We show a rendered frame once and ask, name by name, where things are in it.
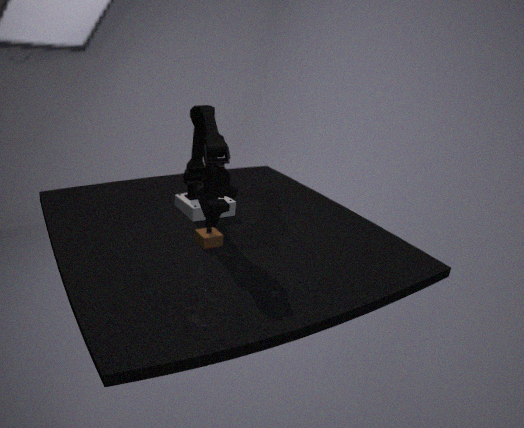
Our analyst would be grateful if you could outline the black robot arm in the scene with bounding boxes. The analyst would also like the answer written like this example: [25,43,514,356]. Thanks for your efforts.
[183,105,238,200]

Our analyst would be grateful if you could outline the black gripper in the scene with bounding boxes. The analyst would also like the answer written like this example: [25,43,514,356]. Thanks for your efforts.
[195,178,230,228]

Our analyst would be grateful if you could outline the tan wooden block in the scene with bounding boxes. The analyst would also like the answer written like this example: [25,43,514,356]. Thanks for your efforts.
[194,227,223,249]

